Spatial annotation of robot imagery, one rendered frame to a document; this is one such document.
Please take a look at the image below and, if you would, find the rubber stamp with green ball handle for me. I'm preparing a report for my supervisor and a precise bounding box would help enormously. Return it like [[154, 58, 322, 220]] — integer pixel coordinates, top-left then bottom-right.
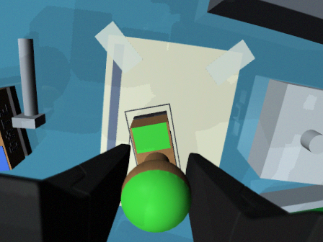
[[121, 111, 192, 233]]

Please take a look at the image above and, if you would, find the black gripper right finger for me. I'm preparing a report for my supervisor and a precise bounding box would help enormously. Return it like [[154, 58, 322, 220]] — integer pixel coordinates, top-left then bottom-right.
[[186, 153, 323, 242]]

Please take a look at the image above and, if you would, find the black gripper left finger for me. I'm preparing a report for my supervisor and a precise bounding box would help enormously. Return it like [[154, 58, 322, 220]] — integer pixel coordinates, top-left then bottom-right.
[[0, 144, 130, 242]]

